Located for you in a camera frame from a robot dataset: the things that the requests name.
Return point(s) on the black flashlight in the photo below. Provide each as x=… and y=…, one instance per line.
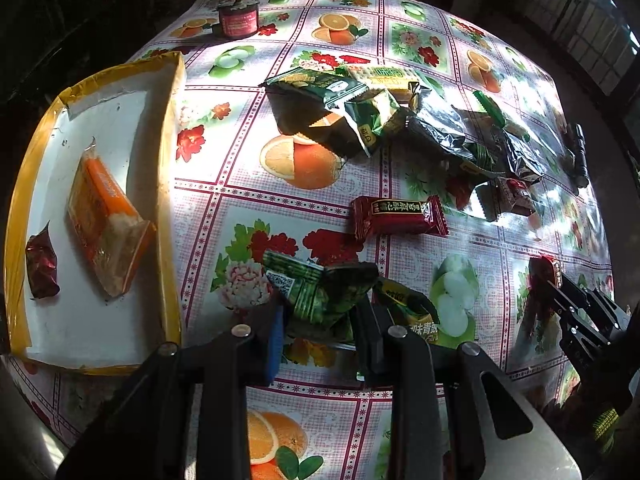
x=577, y=144

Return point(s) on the orange cracker packet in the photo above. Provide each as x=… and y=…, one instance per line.
x=112, y=235

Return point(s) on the dark green cracker packet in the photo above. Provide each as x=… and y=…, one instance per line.
x=313, y=104

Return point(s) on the dark foil snack bag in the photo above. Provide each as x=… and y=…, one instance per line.
x=523, y=162

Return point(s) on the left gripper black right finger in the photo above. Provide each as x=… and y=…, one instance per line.
x=394, y=357

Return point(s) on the yellow-green snack bag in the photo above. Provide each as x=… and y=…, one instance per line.
x=408, y=308

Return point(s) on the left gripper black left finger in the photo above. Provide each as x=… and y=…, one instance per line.
x=251, y=355

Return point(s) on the green and gold snack bag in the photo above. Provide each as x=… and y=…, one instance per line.
x=376, y=117

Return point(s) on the red rectangular snack packet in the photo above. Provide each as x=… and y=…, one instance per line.
x=374, y=216

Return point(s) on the small dark red snack packet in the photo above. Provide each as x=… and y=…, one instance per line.
x=503, y=195

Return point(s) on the green garlic pea snack bag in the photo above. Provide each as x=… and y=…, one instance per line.
x=318, y=299

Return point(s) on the dark red snack wrapper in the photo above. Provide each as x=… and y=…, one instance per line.
x=42, y=265

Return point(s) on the silver foil snack bag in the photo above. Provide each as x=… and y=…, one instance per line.
x=432, y=118

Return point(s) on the floral fruit-print tablecloth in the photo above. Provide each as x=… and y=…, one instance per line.
x=309, y=239

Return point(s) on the red-labelled jar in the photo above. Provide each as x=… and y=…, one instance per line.
x=238, y=18

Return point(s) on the yellow-edged white cardboard tray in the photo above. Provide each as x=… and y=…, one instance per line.
x=88, y=264

